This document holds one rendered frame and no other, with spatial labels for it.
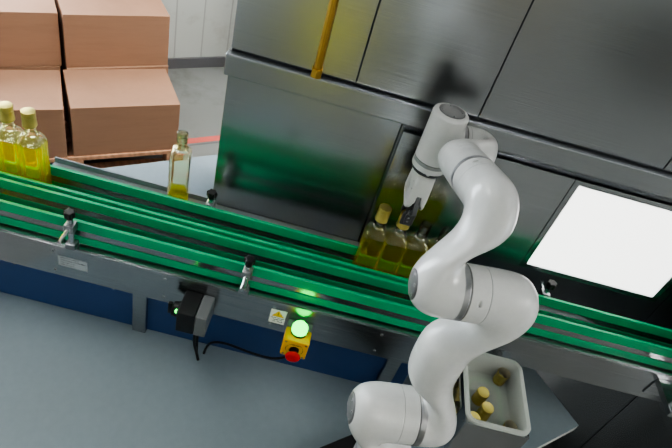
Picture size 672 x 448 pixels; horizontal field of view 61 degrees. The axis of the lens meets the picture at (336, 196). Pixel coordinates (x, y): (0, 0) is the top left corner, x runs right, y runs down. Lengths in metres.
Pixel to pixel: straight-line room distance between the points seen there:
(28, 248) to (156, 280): 0.35
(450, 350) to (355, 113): 0.69
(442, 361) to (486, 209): 0.29
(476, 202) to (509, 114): 0.56
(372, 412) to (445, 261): 0.41
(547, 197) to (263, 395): 0.96
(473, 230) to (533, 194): 0.67
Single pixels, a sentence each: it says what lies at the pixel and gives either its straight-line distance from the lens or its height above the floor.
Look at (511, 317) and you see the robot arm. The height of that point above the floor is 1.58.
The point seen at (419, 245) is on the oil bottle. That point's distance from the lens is 1.52.
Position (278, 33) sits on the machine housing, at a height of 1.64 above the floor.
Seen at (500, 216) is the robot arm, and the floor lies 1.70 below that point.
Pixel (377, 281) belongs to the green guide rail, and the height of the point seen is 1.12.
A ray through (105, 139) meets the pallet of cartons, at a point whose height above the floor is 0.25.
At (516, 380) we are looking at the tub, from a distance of 1.73.
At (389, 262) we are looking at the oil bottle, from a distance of 1.56.
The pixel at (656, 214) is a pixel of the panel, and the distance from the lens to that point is 1.74.
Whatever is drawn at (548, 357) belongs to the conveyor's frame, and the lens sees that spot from 1.83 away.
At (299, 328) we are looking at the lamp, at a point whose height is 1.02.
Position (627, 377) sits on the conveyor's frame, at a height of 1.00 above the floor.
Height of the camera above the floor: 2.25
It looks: 39 degrees down
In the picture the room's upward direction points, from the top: 18 degrees clockwise
